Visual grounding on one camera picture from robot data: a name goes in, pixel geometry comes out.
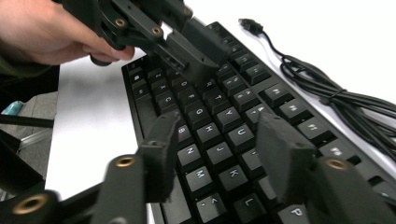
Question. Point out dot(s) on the aluminium rail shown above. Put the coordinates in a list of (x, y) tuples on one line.
[(35, 139)]

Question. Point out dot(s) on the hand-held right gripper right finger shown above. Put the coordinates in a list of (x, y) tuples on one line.
[(283, 155)]

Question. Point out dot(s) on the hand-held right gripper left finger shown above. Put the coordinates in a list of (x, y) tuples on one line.
[(162, 155)]

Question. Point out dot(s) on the turquoise object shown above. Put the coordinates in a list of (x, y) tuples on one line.
[(11, 108)]

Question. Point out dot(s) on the black metal bar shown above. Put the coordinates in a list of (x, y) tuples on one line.
[(28, 121)]

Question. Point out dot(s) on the black computer keyboard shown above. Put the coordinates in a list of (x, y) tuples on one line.
[(230, 121)]

